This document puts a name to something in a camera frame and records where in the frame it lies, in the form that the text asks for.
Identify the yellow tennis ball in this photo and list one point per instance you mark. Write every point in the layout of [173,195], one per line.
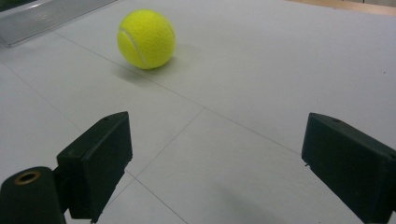
[146,39]

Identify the clear plastic tray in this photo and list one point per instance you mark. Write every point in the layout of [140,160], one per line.
[37,17]

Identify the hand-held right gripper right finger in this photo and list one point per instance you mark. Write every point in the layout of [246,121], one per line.
[351,168]

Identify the white board sheet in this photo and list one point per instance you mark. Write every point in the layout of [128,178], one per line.
[236,102]

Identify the wooden table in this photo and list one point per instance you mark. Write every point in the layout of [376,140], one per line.
[348,5]

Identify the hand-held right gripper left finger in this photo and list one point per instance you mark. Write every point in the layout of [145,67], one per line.
[96,161]

